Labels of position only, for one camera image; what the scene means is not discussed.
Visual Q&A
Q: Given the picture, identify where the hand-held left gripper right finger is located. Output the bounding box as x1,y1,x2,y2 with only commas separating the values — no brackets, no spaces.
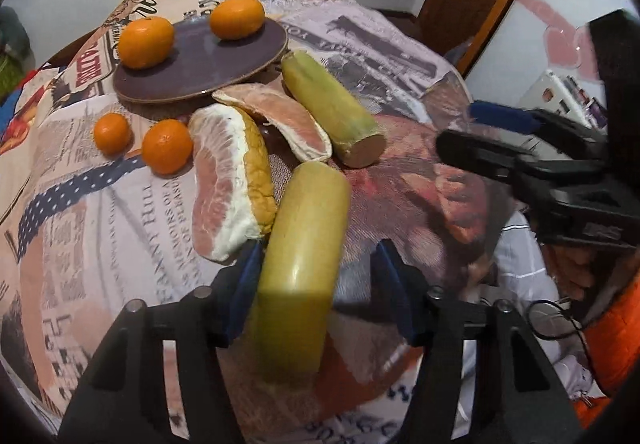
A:
375,238,583,444

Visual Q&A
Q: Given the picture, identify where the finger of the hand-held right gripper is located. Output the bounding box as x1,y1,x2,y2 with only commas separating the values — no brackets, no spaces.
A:
469,99,609,148
436,129,607,186

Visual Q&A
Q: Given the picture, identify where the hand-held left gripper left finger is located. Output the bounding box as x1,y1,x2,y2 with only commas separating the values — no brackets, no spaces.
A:
57,239,266,444

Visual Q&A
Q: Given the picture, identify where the long yellow-green sugarcane piece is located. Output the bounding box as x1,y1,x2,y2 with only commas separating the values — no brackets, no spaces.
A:
250,160,352,387

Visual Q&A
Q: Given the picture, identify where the cluttered white shelf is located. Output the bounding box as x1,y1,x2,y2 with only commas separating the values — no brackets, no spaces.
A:
520,69,608,130

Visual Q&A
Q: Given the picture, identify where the white clothing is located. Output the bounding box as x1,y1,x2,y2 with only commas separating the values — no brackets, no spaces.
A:
460,211,596,405

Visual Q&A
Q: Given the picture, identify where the large peeled pomelo wedge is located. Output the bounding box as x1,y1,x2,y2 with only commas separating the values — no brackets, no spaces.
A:
187,104,278,264

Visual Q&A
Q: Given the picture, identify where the newspaper print tablecloth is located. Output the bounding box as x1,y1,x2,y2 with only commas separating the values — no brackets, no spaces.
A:
0,0,521,444

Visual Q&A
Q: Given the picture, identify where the orange jacket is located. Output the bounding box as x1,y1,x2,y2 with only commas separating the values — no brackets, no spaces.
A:
575,269,640,430

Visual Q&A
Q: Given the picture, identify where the short green sugarcane piece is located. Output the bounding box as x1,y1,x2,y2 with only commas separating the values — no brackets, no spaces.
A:
280,49,387,170

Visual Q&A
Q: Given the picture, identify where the medium orange mandarin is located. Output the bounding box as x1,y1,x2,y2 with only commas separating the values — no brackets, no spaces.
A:
141,119,194,176

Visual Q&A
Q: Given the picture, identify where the small peeled pomelo wedge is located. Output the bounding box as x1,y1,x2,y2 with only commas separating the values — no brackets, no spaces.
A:
212,83,333,164

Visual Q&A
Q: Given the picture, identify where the small orange mandarin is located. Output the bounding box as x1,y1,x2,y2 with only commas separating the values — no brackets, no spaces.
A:
93,112,133,157

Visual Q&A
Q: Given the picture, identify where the purple round plate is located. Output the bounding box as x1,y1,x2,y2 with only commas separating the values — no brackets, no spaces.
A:
112,16,288,105

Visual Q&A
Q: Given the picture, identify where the large orange mandarin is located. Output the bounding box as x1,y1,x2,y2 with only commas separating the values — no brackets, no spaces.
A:
117,16,176,71
208,0,266,41

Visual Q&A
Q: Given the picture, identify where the grey-green cloth bundle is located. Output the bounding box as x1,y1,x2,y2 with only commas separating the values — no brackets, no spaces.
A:
0,6,33,95

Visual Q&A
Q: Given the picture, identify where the thin black cable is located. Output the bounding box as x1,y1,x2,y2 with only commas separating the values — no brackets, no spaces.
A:
525,299,593,342

